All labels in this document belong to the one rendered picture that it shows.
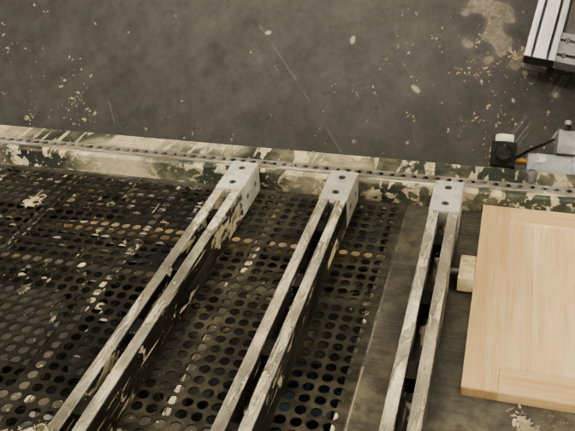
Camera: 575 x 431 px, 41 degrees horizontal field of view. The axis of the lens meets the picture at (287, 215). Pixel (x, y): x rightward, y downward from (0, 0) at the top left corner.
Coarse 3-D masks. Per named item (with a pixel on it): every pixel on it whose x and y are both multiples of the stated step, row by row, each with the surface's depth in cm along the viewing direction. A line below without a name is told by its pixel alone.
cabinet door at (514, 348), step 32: (512, 224) 160; (544, 224) 159; (480, 256) 150; (512, 256) 150; (544, 256) 150; (480, 288) 142; (512, 288) 142; (544, 288) 141; (480, 320) 134; (512, 320) 134; (544, 320) 134; (480, 352) 127; (512, 352) 127; (544, 352) 127; (480, 384) 121; (512, 384) 121; (544, 384) 120
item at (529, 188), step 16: (16, 144) 196; (32, 144) 194; (48, 144) 194; (64, 144) 194; (80, 144) 193; (192, 160) 183; (208, 160) 182; (224, 160) 182; (240, 160) 181; (256, 160) 181; (368, 176) 172; (384, 176) 171; (400, 176) 171; (416, 176) 171; (432, 176) 170; (528, 192) 164; (544, 192) 163; (560, 192) 162
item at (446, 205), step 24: (456, 192) 161; (432, 216) 153; (456, 216) 153; (432, 240) 146; (432, 264) 146; (432, 288) 139; (408, 312) 128; (432, 312) 128; (408, 336) 123; (432, 336) 123; (408, 360) 119; (432, 360) 118; (408, 384) 117; (432, 384) 123; (384, 408) 110; (408, 408) 115
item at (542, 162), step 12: (564, 132) 175; (492, 144) 180; (504, 144) 176; (516, 144) 179; (540, 144) 190; (564, 144) 175; (492, 156) 180; (504, 156) 175; (516, 156) 186; (528, 156) 179; (540, 156) 178; (552, 156) 177; (564, 156) 177; (528, 168) 179; (540, 168) 178; (552, 168) 177; (564, 168) 177
